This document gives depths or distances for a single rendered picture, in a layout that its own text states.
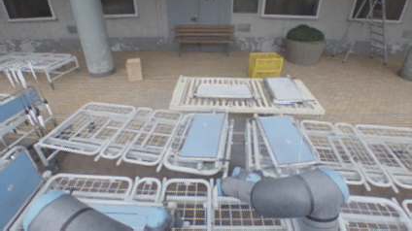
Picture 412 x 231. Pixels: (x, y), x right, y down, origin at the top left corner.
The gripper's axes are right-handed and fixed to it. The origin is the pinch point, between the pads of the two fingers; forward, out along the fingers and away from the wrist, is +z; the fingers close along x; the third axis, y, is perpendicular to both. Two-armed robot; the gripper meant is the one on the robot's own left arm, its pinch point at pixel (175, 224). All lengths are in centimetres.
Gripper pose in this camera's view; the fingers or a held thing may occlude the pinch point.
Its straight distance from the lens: 140.1
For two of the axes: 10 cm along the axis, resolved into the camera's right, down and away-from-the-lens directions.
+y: 1.0, -8.1, 5.8
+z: 1.7, 5.9, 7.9
